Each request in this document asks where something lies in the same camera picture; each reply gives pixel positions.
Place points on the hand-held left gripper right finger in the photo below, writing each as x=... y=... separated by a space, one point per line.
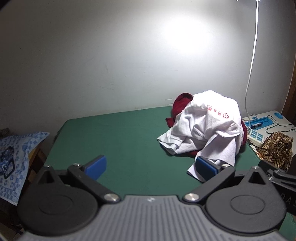
x=205 y=168

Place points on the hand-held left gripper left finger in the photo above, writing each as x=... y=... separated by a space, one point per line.
x=96 y=166

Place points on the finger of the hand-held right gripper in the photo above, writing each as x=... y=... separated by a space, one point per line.
x=275 y=173

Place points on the white shirt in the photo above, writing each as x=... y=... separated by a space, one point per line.
x=208 y=120

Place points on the tiger striped cloth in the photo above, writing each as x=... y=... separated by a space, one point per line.
x=277 y=148

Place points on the green covered table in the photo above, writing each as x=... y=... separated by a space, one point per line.
x=115 y=139

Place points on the white power strip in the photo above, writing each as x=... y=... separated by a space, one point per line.
x=254 y=137

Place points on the small black tool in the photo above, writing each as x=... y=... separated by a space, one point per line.
x=256 y=126

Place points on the white side table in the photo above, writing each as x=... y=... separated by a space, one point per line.
x=288 y=122

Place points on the blue white tray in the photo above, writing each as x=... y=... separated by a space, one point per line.
x=266 y=118

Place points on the dark red garment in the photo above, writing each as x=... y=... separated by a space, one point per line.
x=181 y=102

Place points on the blue patterned cloth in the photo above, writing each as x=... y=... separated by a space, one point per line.
x=25 y=148

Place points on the wooden furniture frame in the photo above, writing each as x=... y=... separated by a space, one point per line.
x=37 y=157

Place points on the wooden door frame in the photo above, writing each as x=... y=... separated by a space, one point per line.
x=290 y=102

